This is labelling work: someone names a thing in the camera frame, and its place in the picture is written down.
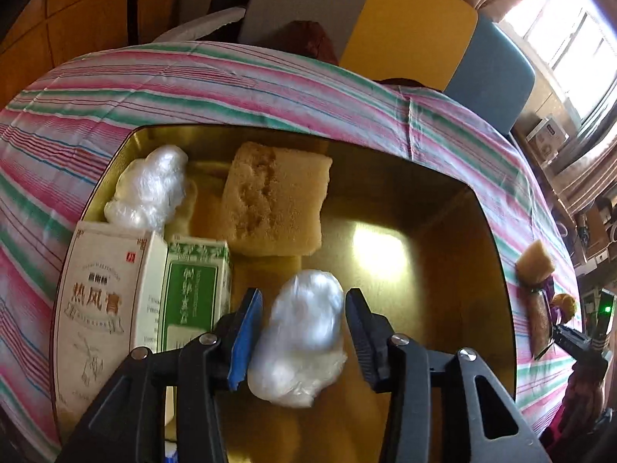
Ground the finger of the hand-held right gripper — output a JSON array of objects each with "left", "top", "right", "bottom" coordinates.
[{"left": 535, "top": 324, "right": 591, "bottom": 360}]

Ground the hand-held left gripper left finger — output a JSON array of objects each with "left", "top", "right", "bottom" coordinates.
[{"left": 55, "top": 288, "right": 264, "bottom": 463}]

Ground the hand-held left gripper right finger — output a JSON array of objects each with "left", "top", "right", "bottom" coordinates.
[{"left": 344, "top": 288, "right": 553, "bottom": 463}]

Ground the brown and purple brush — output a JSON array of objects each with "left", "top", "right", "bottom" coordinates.
[{"left": 523, "top": 284, "right": 562, "bottom": 360}]

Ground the white plastic bag wad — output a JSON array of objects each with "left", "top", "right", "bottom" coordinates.
[
  {"left": 103, "top": 145, "right": 190, "bottom": 232},
  {"left": 247, "top": 269, "right": 348, "bottom": 408}
]

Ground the green box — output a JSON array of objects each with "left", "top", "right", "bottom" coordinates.
[{"left": 159, "top": 236, "right": 232, "bottom": 353}]

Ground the gold metal tray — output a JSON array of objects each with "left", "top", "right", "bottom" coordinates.
[{"left": 51, "top": 124, "right": 516, "bottom": 463}]

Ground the large yellow sponge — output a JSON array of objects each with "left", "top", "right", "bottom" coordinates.
[{"left": 222, "top": 142, "right": 333, "bottom": 256}]

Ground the beige box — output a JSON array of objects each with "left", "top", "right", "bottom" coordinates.
[{"left": 53, "top": 221, "right": 169, "bottom": 428}]

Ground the small yellow sponge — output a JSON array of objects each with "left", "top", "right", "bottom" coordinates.
[{"left": 552, "top": 293, "right": 578, "bottom": 321}]

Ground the yellow sponge block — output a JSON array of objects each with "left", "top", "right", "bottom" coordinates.
[{"left": 516, "top": 240, "right": 553, "bottom": 284}]

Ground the pink quilt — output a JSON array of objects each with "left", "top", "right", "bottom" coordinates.
[{"left": 540, "top": 362, "right": 617, "bottom": 449}]

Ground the white carton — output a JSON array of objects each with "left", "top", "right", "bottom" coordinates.
[{"left": 525, "top": 116, "right": 570, "bottom": 160}]

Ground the pink green striped bedsheet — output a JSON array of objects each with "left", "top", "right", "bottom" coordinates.
[{"left": 0, "top": 41, "right": 586, "bottom": 447}]

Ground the blue headboard panel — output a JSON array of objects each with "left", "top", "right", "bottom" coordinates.
[{"left": 443, "top": 19, "right": 537, "bottom": 136}]

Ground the window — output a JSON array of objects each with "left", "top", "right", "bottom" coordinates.
[{"left": 499, "top": 0, "right": 617, "bottom": 123}]

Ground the brown plush toy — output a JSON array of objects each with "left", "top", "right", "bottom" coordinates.
[{"left": 284, "top": 20, "right": 338, "bottom": 64}]

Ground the grey headboard panel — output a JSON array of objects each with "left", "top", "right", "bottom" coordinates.
[{"left": 238, "top": 0, "right": 386, "bottom": 59}]

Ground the wooden cabinet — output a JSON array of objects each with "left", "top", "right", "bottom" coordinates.
[{"left": 0, "top": 0, "right": 223, "bottom": 102}]

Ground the white bed rail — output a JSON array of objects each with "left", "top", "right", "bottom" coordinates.
[{"left": 154, "top": 7, "right": 246, "bottom": 42}]

